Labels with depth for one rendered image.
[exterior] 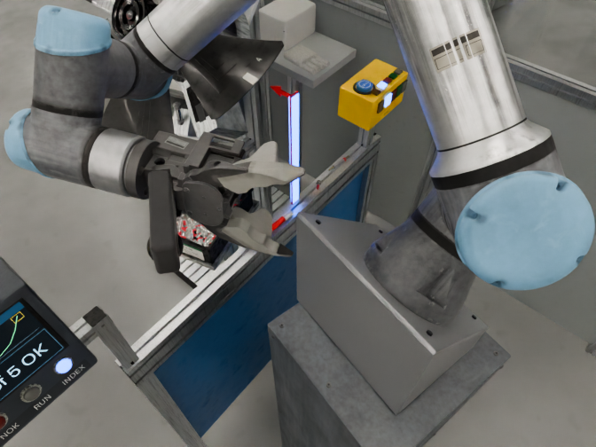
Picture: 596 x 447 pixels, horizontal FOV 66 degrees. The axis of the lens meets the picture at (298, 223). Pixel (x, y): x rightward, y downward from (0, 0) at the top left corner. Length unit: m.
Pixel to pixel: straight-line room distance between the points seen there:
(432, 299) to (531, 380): 1.46
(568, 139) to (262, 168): 1.22
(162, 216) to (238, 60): 0.60
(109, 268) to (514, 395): 1.75
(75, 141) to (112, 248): 1.73
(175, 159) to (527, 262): 0.39
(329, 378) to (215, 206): 0.39
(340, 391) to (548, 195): 0.48
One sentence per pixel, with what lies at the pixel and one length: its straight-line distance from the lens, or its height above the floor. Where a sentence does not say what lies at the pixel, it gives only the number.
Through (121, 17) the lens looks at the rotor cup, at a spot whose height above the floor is 1.21.
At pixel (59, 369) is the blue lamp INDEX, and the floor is 1.12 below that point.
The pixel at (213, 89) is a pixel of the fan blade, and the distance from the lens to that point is 1.00.
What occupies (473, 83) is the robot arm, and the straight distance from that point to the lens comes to 0.45.
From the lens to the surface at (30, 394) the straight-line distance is 0.75.
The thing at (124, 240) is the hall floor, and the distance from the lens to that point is 2.30.
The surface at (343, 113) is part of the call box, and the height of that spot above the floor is 1.00.
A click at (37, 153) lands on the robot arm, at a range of 0.60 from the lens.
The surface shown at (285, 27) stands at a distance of 1.64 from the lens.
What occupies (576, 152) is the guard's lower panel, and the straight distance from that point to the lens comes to 1.58.
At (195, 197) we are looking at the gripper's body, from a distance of 0.52.
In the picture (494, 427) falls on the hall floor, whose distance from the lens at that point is 1.94.
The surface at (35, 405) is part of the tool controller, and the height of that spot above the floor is 1.09.
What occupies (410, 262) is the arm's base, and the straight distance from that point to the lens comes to 0.60.
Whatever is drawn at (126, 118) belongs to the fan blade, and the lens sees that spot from 1.21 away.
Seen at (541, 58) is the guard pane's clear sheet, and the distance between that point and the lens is 1.49.
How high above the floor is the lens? 1.75
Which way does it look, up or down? 53 degrees down
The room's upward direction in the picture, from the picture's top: straight up
